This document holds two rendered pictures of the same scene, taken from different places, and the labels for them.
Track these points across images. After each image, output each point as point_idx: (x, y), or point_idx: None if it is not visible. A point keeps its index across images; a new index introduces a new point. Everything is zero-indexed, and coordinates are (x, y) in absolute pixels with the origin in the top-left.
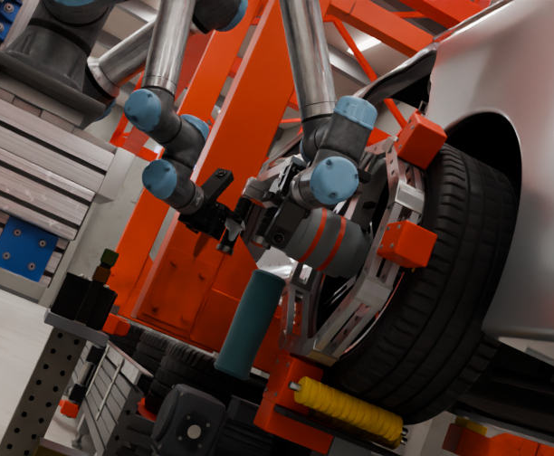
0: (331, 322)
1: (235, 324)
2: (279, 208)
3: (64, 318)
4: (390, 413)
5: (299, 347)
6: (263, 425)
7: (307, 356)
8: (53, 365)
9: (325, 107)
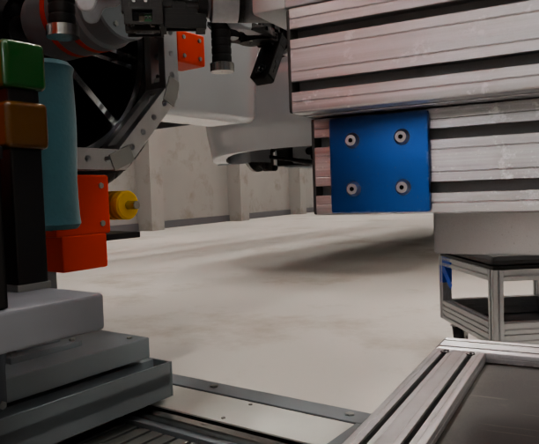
0: (149, 129)
1: (74, 155)
2: (277, 50)
3: (20, 297)
4: None
5: (95, 161)
6: (103, 262)
7: (125, 169)
8: None
9: None
